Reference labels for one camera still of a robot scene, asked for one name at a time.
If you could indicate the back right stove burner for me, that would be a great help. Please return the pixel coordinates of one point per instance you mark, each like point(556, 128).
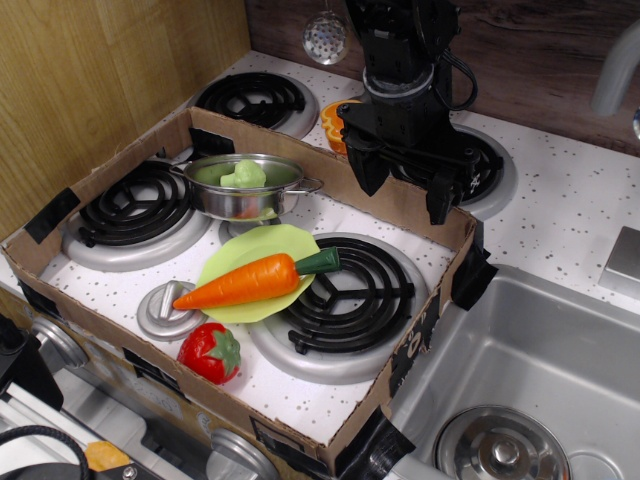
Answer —
point(482, 165)

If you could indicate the front right stove burner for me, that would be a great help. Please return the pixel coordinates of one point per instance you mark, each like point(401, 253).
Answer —
point(345, 325)

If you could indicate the yellow orange toy piece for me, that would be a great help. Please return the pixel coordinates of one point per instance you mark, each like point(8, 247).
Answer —
point(102, 456)

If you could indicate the light green plastic plate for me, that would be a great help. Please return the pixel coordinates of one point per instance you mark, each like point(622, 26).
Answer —
point(258, 243)

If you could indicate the grey faucet handle block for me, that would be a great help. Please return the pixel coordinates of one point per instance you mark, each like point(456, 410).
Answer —
point(621, 271)

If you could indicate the brown cardboard fence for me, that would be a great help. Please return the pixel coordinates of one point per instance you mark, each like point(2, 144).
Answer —
point(323, 431)

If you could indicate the silver front knob right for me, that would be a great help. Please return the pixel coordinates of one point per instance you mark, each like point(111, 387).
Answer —
point(234, 458)

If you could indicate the orange toy carrot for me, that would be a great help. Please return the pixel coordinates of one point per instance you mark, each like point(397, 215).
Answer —
point(266, 278)

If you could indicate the hanging steel skimmer ladle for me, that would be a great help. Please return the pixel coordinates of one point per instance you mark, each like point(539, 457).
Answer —
point(325, 36)

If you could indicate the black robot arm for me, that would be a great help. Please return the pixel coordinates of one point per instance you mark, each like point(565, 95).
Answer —
point(406, 46)

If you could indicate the stove burner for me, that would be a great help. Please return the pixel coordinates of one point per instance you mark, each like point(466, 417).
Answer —
point(482, 165)
point(345, 325)
point(141, 221)
point(268, 100)

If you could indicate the orange toy fruit half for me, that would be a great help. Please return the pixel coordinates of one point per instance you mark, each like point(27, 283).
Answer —
point(332, 125)

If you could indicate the small steel pot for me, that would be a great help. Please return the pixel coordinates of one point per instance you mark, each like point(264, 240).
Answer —
point(285, 181)

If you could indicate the grey sink basin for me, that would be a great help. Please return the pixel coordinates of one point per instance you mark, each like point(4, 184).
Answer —
point(569, 361)

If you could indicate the grey toy faucet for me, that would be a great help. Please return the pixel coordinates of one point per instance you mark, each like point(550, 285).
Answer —
point(617, 72)

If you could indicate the steel pot lid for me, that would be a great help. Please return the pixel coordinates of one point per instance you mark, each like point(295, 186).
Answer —
point(497, 442)

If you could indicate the front left stove burner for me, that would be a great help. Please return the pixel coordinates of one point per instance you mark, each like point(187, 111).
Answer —
point(141, 221)

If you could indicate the black clamp device left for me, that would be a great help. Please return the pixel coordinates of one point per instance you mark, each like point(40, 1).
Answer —
point(22, 364)

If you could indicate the green toy broccoli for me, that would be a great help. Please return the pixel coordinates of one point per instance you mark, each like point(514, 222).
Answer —
point(246, 174)

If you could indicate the red toy strawberry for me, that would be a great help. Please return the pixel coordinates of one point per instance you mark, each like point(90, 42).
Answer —
point(212, 352)

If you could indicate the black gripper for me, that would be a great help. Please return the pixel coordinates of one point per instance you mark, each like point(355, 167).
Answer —
point(370, 128)

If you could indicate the silver front knob left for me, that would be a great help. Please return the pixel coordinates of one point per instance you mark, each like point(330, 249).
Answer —
point(57, 348)

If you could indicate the back left stove burner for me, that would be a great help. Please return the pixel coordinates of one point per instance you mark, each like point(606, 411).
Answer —
point(268, 100)

